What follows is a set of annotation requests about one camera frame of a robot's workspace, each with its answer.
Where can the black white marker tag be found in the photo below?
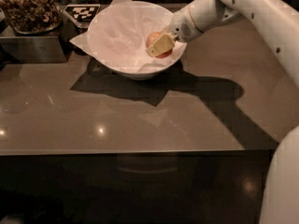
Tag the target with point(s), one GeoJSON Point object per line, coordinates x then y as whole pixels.
{"type": "Point", "coordinates": [83, 14]}

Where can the red yellow apple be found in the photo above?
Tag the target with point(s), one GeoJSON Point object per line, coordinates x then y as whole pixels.
{"type": "Point", "coordinates": [157, 44]}

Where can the white bowl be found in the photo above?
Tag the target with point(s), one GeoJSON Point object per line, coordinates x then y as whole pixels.
{"type": "Point", "coordinates": [138, 73]}

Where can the glass jar of nuts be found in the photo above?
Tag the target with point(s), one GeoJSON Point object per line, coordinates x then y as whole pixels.
{"type": "Point", "coordinates": [29, 17]}

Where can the white paper liner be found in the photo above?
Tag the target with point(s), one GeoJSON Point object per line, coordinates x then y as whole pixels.
{"type": "Point", "coordinates": [121, 34]}

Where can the steel box stand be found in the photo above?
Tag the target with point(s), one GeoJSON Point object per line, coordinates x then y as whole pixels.
{"type": "Point", "coordinates": [51, 47]}

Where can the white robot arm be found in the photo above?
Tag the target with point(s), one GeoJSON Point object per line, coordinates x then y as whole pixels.
{"type": "Point", "coordinates": [278, 25]}

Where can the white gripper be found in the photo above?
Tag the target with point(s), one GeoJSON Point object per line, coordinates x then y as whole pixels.
{"type": "Point", "coordinates": [181, 27]}

